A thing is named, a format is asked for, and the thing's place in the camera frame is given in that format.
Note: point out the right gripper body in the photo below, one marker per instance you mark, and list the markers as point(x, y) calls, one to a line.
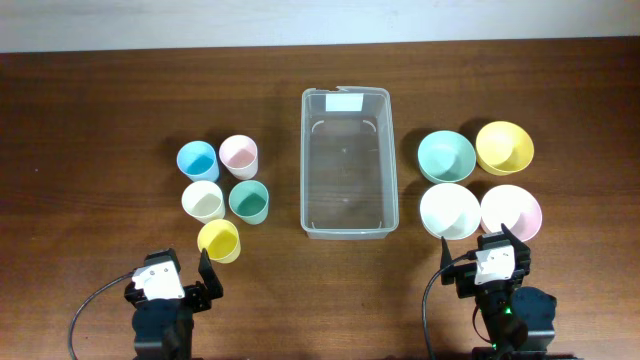
point(465, 277)

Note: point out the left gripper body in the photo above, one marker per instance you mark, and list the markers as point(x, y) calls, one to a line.
point(196, 298)

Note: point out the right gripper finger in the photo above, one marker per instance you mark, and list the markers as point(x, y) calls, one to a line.
point(515, 242)
point(446, 263)

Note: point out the yellow plastic cup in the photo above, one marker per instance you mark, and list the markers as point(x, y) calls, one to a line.
point(220, 238)

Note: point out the pink bowl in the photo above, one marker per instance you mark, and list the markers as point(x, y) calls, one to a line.
point(514, 207)

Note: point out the white bowl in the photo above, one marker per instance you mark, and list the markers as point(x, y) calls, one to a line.
point(450, 210)

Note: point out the cream plastic cup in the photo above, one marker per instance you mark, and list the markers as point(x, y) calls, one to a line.
point(203, 200)

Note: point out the green plastic cup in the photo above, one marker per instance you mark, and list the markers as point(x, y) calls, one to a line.
point(249, 200)

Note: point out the yellow bowl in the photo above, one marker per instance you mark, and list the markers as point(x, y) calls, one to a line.
point(503, 148)

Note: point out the blue plastic cup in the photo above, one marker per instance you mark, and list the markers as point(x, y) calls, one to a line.
point(198, 161)

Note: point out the mint green bowl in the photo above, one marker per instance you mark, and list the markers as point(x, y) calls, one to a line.
point(446, 157)

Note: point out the pink plastic cup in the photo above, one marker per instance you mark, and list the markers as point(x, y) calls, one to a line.
point(239, 154)

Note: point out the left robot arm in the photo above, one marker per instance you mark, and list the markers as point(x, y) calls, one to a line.
point(164, 308)

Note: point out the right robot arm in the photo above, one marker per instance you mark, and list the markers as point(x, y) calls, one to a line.
point(518, 319)

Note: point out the clear plastic storage container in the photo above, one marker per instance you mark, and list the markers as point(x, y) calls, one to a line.
point(348, 175)

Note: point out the white label on container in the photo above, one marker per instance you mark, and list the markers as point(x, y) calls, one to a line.
point(344, 102)

